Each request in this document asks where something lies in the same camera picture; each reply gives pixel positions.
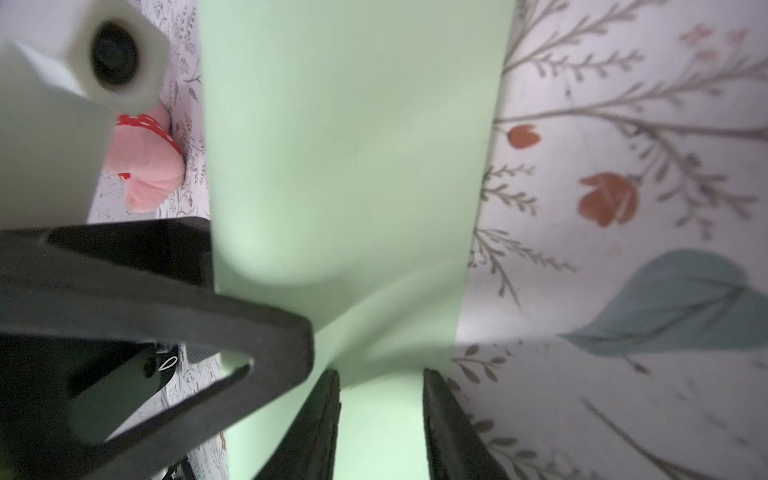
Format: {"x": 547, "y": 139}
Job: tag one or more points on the pink plush red dotted dress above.
{"x": 146, "y": 158}

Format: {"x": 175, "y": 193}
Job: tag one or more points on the light green paper sheet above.
{"x": 345, "y": 148}

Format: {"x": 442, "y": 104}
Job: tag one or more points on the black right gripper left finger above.
{"x": 307, "y": 451}

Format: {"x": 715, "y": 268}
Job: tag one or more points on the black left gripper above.
{"x": 69, "y": 303}

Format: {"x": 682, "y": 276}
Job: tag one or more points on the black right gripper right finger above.
{"x": 454, "y": 449}

